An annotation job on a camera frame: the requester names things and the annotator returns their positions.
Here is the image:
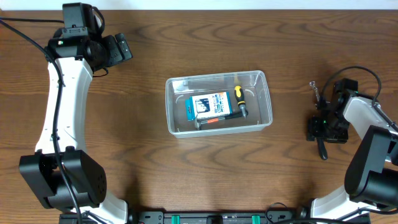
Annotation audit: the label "thin black yellow screwdriver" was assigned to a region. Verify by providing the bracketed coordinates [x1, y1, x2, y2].
[317, 138, 328, 161]

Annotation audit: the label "yellow black stubby screwdriver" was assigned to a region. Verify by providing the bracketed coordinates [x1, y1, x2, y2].
[234, 85, 247, 118]

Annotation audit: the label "blue white cardboard box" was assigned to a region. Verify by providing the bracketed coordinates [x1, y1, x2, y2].
[185, 91, 233, 121]

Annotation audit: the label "small black-handled hammer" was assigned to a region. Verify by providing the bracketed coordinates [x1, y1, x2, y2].
[194, 112, 243, 130]

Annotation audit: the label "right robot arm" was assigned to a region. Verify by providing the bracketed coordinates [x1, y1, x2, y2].
[303, 89, 397, 221]

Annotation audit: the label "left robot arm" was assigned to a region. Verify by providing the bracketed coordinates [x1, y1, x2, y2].
[19, 29, 132, 223]

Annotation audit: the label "clear plastic container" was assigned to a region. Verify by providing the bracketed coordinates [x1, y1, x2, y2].
[165, 70, 273, 138]

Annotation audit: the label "silver combination wrench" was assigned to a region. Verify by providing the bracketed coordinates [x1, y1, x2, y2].
[309, 80, 320, 103]

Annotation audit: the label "black mounting rail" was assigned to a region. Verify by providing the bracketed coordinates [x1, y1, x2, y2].
[58, 210, 371, 224]

